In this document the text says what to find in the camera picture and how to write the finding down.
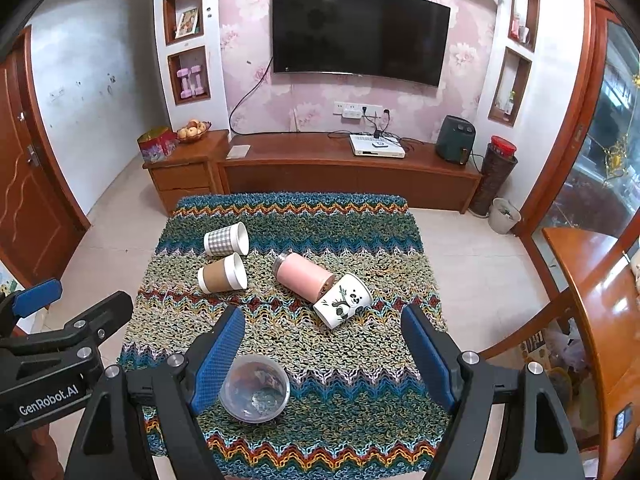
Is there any grey checkered cup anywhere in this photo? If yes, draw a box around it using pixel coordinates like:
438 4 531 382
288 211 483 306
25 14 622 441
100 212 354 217
203 221 250 257

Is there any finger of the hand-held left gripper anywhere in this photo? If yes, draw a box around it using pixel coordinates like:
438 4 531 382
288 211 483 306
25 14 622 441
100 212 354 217
0 290 135 362
0 278 65 337

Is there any wooden framed glass door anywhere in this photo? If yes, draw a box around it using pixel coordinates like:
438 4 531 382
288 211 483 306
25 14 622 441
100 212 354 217
514 0 640 263

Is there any white trash bin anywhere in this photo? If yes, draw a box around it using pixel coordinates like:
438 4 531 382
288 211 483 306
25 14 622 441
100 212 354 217
488 197 522 235

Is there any dark green air fryer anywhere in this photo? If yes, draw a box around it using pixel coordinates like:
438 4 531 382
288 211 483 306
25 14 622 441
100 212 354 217
434 115 476 166

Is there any white set-top box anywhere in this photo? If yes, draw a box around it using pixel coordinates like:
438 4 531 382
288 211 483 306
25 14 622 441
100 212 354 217
348 134 406 159

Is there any red lid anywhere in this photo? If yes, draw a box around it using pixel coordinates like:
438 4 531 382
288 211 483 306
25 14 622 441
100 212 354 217
489 136 518 159

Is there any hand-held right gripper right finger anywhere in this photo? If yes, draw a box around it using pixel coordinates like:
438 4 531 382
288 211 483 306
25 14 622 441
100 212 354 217
400 304 586 480

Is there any red tin box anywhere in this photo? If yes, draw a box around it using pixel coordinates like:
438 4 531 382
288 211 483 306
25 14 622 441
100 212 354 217
137 126 179 162

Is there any glossy wooden table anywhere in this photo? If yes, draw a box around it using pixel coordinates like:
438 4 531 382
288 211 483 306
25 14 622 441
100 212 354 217
542 226 640 480

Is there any tall wicker basket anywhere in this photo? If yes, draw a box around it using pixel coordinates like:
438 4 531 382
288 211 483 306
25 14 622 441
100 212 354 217
469 143 519 219

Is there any photo frame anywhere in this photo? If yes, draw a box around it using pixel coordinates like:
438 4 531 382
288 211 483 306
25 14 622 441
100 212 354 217
174 7 200 39

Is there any brown sleeve paper cup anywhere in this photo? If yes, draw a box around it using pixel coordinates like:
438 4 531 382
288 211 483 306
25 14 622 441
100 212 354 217
197 253 248 294

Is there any plastic bag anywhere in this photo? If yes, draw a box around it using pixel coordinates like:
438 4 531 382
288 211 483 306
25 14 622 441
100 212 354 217
544 322 592 387

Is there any wooden drawer cabinet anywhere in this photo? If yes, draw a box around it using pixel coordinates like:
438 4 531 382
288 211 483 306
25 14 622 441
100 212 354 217
142 130 231 214

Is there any pink bottle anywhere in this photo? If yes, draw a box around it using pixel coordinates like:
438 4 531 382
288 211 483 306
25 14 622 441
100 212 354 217
273 252 335 300

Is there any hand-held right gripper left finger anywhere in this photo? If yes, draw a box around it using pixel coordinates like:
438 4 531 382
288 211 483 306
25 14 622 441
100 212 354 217
65 305 246 480

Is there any white panda print cup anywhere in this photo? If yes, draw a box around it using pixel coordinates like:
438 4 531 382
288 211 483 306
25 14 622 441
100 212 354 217
313 273 374 331

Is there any long wooden television cabinet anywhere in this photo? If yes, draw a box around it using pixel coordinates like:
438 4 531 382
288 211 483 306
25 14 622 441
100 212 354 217
215 132 484 214

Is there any fruit basket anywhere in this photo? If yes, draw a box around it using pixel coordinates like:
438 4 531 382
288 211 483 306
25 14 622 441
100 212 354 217
176 119 213 145

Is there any clear plastic cup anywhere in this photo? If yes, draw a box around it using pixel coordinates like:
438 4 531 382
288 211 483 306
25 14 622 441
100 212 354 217
219 353 291 424

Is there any brown wooden door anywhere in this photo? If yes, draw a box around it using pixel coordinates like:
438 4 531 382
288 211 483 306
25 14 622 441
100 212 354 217
0 26 87 277

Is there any black television cable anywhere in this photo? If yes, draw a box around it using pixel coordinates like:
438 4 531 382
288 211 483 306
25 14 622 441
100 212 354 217
228 56 274 136

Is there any colourful knitted table cloth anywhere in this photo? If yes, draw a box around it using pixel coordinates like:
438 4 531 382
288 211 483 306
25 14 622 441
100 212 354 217
117 192 449 474

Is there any black flat television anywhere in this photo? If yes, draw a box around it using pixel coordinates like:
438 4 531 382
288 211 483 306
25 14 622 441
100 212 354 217
271 0 452 88

